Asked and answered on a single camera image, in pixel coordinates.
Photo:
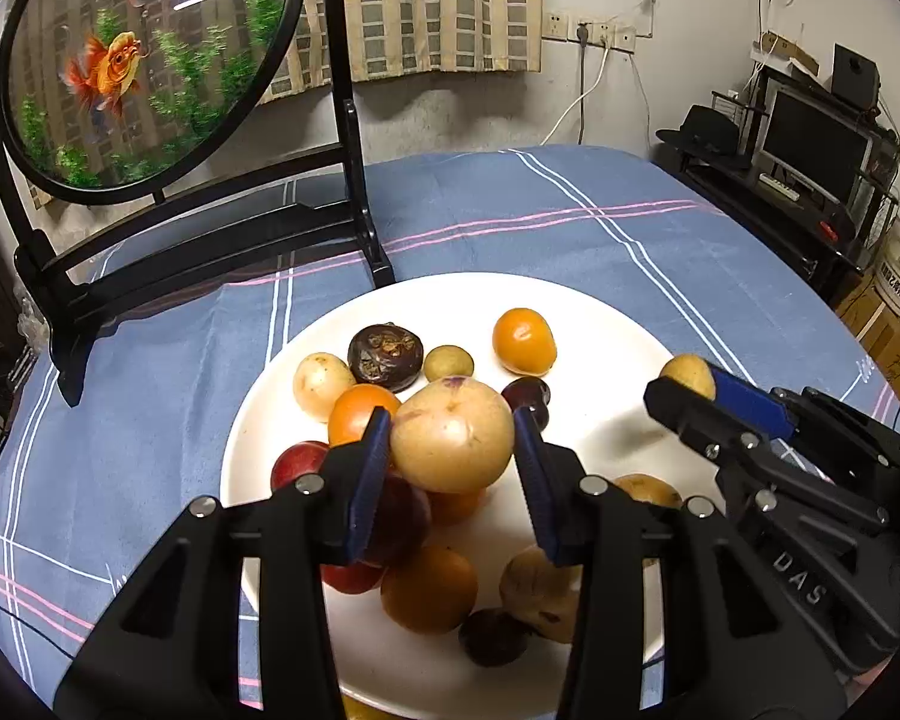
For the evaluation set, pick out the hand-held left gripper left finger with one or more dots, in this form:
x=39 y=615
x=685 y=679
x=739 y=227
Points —
x=367 y=480

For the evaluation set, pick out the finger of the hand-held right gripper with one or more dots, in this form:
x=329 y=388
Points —
x=682 y=409
x=750 y=399

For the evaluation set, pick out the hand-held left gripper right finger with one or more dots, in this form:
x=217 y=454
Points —
x=536 y=480

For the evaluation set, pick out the small yellow potato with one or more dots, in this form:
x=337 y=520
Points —
x=686 y=373

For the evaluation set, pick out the orange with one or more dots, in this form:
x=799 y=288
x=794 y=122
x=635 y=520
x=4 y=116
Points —
x=352 y=409
x=454 y=506

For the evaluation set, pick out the pale yellow plum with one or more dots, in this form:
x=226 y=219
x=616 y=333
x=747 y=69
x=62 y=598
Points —
x=649 y=490
x=322 y=386

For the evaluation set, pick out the small blackish purple plum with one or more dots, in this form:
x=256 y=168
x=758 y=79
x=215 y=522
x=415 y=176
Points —
x=532 y=390

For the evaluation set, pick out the beige apple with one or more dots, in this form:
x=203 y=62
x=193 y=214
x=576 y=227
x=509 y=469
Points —
x=451 y=445

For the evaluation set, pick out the white plate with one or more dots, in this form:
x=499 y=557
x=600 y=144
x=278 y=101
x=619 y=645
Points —
x=592 y=390

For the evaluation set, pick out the bright red plum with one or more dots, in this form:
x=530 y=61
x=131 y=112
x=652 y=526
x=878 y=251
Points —
x=352 y=579

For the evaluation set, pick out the pale speckled mangosteen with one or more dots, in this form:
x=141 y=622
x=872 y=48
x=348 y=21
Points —
x=536 y=589

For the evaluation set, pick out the dark brown mangosteen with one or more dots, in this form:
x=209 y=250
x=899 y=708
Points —
x=385 y=357

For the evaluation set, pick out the rough-skinned tangerine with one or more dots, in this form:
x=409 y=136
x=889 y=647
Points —
x=429 y=589

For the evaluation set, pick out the yellow-orange persimmon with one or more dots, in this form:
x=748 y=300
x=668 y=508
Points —
x=523 y=340

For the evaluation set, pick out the green-brown plum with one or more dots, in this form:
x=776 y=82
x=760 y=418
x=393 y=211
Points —
x=448 y=362

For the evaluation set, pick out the blue plaid tablecloth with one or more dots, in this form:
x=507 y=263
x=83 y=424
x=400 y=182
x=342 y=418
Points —
x=607 y=255

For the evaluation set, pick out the black desk rack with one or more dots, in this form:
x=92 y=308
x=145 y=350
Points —
x=795 y=232

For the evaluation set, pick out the white remote control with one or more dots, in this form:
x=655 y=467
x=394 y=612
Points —
x=780 y=186

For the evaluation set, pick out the black computer monitor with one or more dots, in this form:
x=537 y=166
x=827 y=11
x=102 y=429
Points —
x=814 y=139

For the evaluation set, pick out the black hat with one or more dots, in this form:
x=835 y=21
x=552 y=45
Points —
x=709 y=131

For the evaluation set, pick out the black speaker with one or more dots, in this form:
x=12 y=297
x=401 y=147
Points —
x=855 y=75

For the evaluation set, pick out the small open cardboard box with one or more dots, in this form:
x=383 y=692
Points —
x=787 y=52

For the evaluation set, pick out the goldfish picture on stand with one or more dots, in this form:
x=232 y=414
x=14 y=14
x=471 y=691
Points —
x=157 y=90

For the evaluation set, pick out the beige checked curtain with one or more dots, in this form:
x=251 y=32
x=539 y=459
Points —
x=435 y=7

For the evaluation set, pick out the white wall socket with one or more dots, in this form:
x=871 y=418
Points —
x=596 y=31
x=555 y=24
x=626 y=39

